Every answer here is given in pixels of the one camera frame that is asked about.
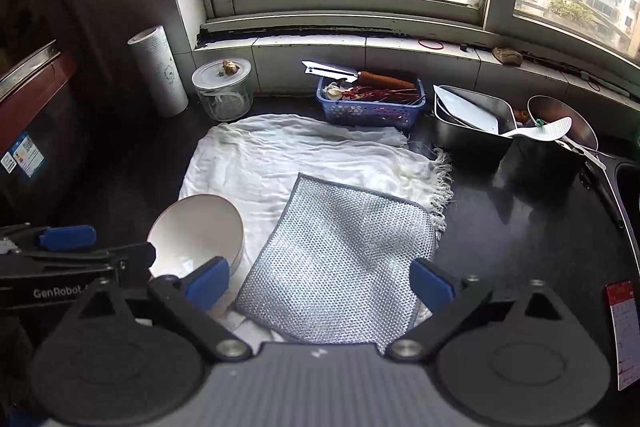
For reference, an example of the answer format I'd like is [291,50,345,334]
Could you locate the white towel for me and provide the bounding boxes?
[178,113,453,343]

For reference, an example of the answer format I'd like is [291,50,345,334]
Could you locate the steel sink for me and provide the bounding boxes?
[582,154,640,269]

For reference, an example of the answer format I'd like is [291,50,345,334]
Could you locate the orange handled knife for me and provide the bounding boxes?
[302,60,417,90]

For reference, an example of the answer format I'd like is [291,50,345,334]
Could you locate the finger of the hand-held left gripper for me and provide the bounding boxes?
[82,241,157,289]
[0,224,98,254]

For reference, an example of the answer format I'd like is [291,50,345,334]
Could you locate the grey mesh dish cloth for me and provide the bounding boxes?
[234,173,440,345]

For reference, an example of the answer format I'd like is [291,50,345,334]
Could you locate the white flat lid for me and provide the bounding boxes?
[433,85,502,136]

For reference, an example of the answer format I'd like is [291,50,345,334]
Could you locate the dark red rice cooker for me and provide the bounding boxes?
[0,39,88,228]

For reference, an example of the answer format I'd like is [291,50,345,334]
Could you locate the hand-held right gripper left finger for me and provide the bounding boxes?
[70,256,253,363]

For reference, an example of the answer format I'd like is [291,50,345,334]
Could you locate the glass jar with lid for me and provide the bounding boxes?
[192,57,252,122]

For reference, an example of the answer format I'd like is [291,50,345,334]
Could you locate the rectangular steel container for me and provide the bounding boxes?
[432,84,519,168]

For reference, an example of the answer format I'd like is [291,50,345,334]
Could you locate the dried red chilies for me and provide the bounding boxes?
[340,86,421,106]

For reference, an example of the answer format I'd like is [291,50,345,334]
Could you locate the round steel pot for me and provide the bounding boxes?
[515,95,601,180]

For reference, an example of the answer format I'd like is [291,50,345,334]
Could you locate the white bowl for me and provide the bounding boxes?
[146,193,245,314]

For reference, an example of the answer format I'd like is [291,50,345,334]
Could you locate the red white card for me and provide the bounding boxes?
[605,279,640,392]

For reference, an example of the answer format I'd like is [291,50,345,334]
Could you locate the brown stone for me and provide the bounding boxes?
[492,47,524,67]

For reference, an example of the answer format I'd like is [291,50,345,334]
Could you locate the paper towel roll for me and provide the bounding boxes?
[127,25,189,118]

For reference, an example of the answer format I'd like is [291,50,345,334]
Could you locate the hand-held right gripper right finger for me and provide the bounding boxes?
[385,257,568,363]

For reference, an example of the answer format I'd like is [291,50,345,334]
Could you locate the blue plastic basket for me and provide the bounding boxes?
[316,77,427,130]

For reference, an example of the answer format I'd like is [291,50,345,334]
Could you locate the white rice paddle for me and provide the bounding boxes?
[500,117,574,143]

